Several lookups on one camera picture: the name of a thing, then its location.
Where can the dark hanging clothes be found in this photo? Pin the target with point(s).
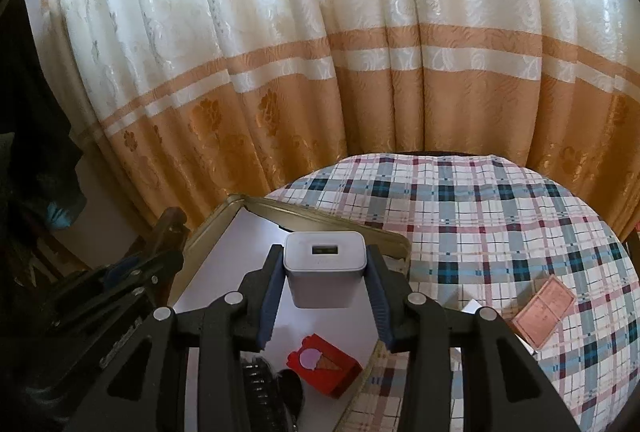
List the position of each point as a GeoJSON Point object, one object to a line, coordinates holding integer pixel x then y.
{"type": "Point", "coordinates": [35, 112]}

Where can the white charger adapter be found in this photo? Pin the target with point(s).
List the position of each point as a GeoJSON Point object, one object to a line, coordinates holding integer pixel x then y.
{"type": "Point", "coordinates": [322, 277]}

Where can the black ribbed device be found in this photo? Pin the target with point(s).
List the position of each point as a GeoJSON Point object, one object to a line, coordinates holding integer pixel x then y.
{"type": "Point", "coordinates": [260, 387]}

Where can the cream and orange curtain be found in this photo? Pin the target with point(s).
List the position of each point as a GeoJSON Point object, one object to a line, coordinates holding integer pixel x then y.
{"type": "Point", "coordinates": [320, 37]}

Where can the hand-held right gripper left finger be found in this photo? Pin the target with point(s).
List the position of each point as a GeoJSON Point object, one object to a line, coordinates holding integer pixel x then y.
{"type": "Point", "coordinates": [267, 312]}

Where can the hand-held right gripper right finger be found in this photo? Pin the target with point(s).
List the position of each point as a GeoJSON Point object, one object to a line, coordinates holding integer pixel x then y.
{"type": "Point", "coordinates": [381, 312]}

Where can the blue face mask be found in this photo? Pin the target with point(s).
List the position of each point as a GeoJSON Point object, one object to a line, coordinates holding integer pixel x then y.
{"type": "Point", "coordinates": [62, 214]}

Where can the gold rimmed white tray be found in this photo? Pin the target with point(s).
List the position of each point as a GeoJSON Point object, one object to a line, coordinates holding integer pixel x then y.
{"type": "Point", "coordinates": [235, 252]}

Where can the red toy block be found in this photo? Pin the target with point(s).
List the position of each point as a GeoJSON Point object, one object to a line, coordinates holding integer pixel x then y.
{"type": "Point", "coordinates": [325, 364]}

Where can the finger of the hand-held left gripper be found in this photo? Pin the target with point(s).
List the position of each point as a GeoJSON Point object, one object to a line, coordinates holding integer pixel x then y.
{"type": "Point", "coordinates": [110, 302]}
{"type": "Point", "coordinates": [130, 269]}

